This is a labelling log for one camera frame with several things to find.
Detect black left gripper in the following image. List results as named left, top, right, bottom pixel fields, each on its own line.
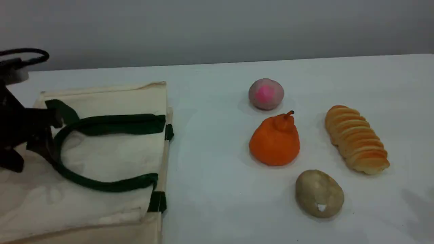
left=0, top=83, right=64, bottom=173

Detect white canvas bag green handles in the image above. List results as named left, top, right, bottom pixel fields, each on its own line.
left=0, top=81, right=174, bottom=244

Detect orange toy fruit with stem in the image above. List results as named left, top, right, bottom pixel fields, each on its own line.
left=249, top=110, right=300, bottom=166

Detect brown potato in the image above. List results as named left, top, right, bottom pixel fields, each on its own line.
left=295, top=169, right=344, bottom=218

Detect pink peach fruit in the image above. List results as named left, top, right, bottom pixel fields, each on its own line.
left=248, top=78, right=284, bottom=110

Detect golden ridged bread roll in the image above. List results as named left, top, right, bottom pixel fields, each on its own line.
left=324, top=105, right=390, bottom=175

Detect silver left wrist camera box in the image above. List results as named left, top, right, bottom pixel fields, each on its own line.
left=0, top=58, right=29, bottom=85

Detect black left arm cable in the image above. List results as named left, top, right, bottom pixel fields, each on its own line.
left=0, top=48, right=50, bottom=68

